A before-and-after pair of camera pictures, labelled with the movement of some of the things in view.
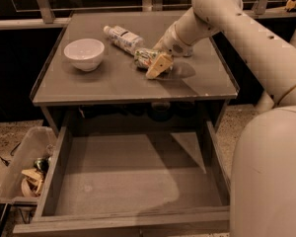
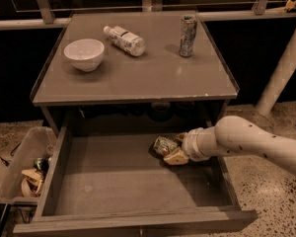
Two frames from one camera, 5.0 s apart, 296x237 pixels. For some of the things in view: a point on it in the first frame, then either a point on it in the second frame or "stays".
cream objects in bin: x=32 y=182 stays
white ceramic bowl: x=85 y=54 stays
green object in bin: x=42 y=164 stays
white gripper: x=170 y=43 -> x=191 y=145
